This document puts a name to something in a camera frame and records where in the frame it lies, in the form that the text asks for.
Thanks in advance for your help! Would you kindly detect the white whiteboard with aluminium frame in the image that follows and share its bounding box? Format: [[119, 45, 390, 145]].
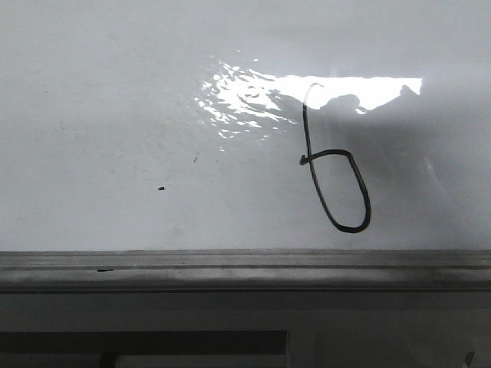
[[1, 1, 490, 292]]

